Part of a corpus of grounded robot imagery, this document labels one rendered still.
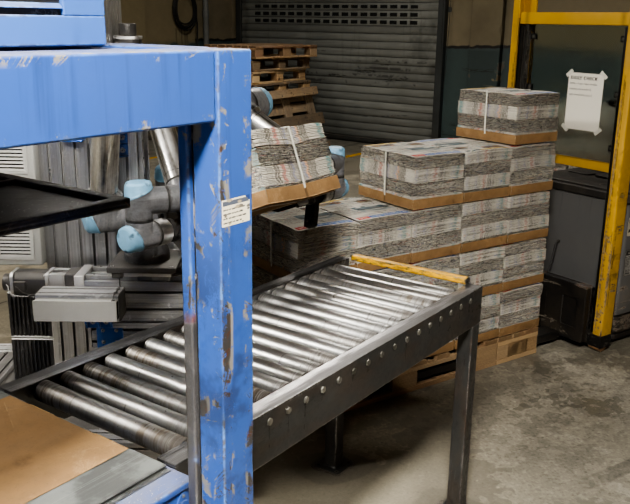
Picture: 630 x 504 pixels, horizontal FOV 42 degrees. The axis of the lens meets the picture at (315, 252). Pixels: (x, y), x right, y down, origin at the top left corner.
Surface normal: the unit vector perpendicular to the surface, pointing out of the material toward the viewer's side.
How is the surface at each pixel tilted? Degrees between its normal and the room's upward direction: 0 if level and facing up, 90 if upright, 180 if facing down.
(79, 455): 0
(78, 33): 90
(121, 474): 0
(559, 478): 0
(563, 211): 90
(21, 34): 90
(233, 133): 90
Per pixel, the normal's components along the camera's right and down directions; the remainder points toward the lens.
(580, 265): -0.83, 0.14
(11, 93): 0.81, 0.17
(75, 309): 0.00, 0.27
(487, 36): -0.59, 0.22
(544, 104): 0.57, 0.23
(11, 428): 0.02, -0.96
